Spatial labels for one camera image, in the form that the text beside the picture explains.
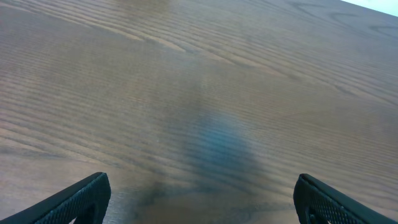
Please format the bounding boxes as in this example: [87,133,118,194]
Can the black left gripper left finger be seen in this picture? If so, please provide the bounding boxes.
[1,172,111,224]

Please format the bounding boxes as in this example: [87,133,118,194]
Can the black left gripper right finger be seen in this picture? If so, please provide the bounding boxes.
[293,174,397,224]

